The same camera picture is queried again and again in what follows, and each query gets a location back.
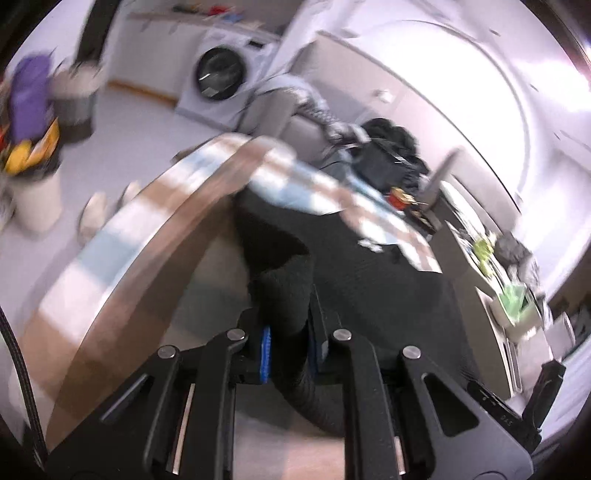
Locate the green plastic bag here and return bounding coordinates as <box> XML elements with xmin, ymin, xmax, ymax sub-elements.
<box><xmin>501</xmin><ymin>281</ymin><xmax>530</xmax><ymax>319</ymax></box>

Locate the brown and blue checked tablecloth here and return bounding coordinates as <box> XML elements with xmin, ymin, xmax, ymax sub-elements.
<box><xmin>18</xmin><ymin>134</ymin><xmax>444</xmax><ymax>480</ymax></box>

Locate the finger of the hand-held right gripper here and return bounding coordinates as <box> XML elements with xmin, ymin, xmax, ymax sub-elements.
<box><xmin>467</xmin><ymin>381</ymin><xmax>544</xmax><ymax>451</ymax></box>
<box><xmin>526</xmin><ymin>360</ymin><xmax>568</xmax><ymax>428</ymax></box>

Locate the white waste bin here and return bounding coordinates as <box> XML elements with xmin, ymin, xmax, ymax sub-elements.
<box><xmin>11</xmin><ymin>171</ymin><xmax>64</xmax><ymax>234</ymax></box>

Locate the black knit sweater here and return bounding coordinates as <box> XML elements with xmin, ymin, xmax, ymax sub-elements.
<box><xmin>233</xmin><ymin>187</ymin><xmax>485</xmax><ymax>437</ymax></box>

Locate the dark door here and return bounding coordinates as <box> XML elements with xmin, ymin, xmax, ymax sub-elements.
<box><xmin>74</xmin><ymin>0</ymin><xmax>121</xmax><ymax>66</ymax></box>

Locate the yellow bag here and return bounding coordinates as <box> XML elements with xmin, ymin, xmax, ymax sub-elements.
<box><xmin>2</xmin><ymin>117</ymin><xmax>64</xmax><ymax>179</ymax></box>

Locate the white washing machine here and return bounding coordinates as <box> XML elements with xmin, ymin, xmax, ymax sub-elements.
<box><xmin>175</xmin><ymin>25</ymin><xmax>280</xmax><ymax>133</ymax></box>

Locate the grey sideboard cabinet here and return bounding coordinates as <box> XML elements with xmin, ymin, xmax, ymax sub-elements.
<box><xmin>431</xmin><ymin>180</ymin><xmax>555</xmax><ymax>402</ymax></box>

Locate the grey cloth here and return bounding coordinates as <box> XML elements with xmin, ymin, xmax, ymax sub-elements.
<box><xmin>494</xmin><ymin>233</ymin><xmax>541</xmax><ymax>287</ymax></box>

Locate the black jacket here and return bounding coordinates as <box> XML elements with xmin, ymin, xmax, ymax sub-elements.
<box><xmin>355</xmin><ymin>117</ymin><xmax>433</xmax><ymax>185</ymax></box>

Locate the grey sofa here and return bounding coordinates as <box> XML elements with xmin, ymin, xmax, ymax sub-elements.
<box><xmin>240</xmin><ymin>76</ymin><xmax>370</xmax><ymax>176</ymax></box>

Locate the white bowl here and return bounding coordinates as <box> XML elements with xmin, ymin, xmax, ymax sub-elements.
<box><xmin>492</xmin><ymin>288</ymin><xmax>541</xmax><ymax>331</ymax></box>

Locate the grey blanket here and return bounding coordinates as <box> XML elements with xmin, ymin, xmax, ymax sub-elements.
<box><xmin>256</xmin><ymin>74</ymin><xmax>366</xmax><ymax>140</ymax></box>

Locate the black braided cable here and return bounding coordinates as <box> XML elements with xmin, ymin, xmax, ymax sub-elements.
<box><xmin>0</xmin><ymin>305</ymin><xmax>49</xmax><ymax>467</ymax></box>

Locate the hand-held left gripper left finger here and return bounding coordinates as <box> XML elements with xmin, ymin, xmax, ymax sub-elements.
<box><xmin>46</xmin><ymin>307</ymin><xmax>274</xmax><ymax>480</ymax></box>

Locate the black food tray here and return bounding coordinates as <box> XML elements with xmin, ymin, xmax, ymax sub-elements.
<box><xmin>409</xmin><ymin>203</ymin><xmax>442</xmax><ymax>232</ymax></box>

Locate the purple bag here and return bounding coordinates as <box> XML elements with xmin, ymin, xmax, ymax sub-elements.
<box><xmin>9</xmin><ymin>55</ymin><xmax>52</xmax><ymax>144</ymax></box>

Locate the woven laundry basket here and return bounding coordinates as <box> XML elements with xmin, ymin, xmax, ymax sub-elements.
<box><xmin>48</xmin><ymin>65</ymin><xmax>103</xmax><ymax>142</ymax></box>

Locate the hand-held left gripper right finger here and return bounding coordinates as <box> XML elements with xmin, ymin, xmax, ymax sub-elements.
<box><xmin>307</xmin><ymin>286</ymin><xmax>533</xmax><ymax>480</ymax></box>

